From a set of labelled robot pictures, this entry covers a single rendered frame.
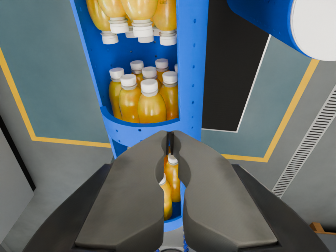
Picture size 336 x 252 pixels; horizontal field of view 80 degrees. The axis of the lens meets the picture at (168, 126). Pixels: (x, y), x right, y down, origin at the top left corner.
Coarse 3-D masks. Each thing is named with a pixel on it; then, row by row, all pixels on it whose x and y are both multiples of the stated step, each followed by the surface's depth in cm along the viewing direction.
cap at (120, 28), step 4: (112, 24) 42; (116, 24) 42; (120, 24) 42; (124, 24) 43; (112, 28) 43; (116, 28) 42; (120, 28) 42; (124, 28) 43; (128, 28) 44; (112, 32) 43; (116, 32) 43; (120, 32) 43; (124, 32) 43
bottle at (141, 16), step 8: (120, 0) 37; (128, 0) 35; (136, 0) 34; (144, 0) 34; (152, 0) 35; (128, 8) 36; (136, 8) 35; (144, 8) 35; (152, 8) 36; (128, 16) 38; (136, 16) 37; (144, 16) 37; (152, 16) 38; (136, 24) 38; (144, 24) 38
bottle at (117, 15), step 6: (102, 0) 39; (108, 0) 38; (114, 0) 38; (102, 6) 40; (108, 6) 39; (114, 6) 39; (120, 6) 39; (108, 12) 40; (114, 12) 40; (120, 12) 40; (114, 18) 42; (120, 18) 42; (126, 18) 44
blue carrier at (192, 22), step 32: (192, 0) 35; (96, 32) 51; (192, 32) 38; (96, 64) 52; (128, 64) 63; (192, 64) 41; (192, 96) 46; (128, 128) 46; (160, 128) 46; (192, 128) 51
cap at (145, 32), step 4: (136, 28) 39; (140, 28) 38; (144, 28) 38; (148, 28) 39; (152, 28) 40; (136, 32) 39; (140, 32) 39; (144, 32) 39; (148, 32) 39; (152, 32) 40; (136, 36) 39; (140, 36) 39; (144, 36) 39; (148, 36) 39
